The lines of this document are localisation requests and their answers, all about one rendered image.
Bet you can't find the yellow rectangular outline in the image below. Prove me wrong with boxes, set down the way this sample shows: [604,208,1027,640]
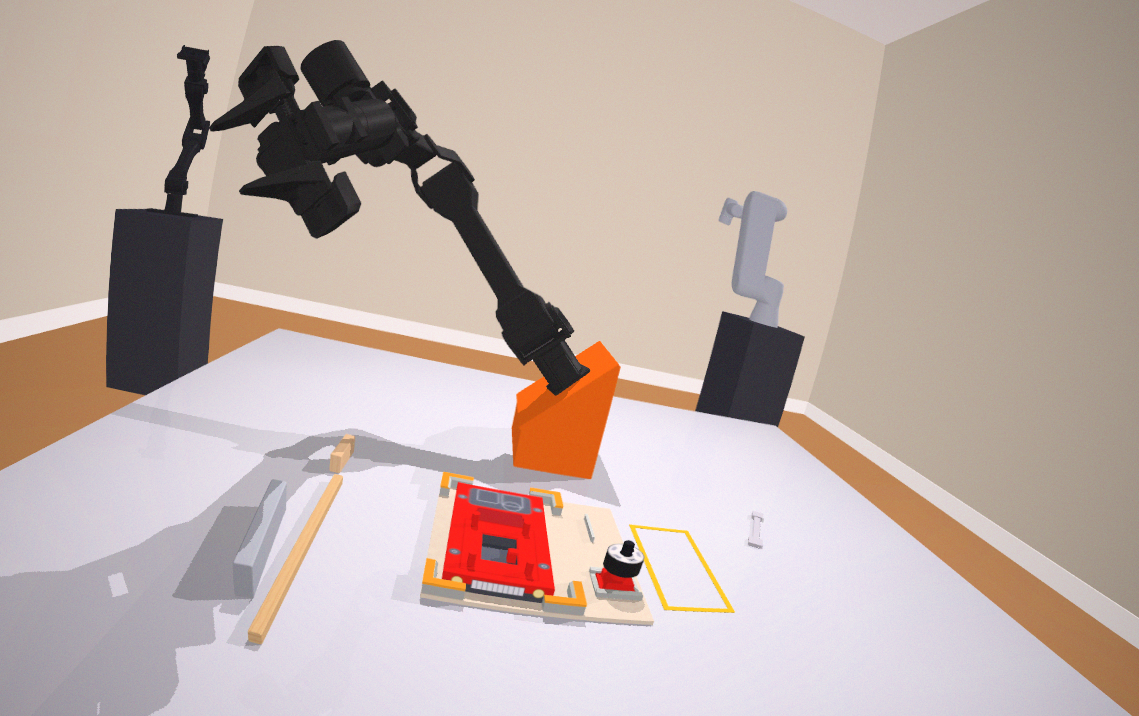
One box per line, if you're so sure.
[629,525,735,614]

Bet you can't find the long tan wooden bar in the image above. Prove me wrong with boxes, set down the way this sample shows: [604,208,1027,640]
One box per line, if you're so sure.
[248,474,343,644]

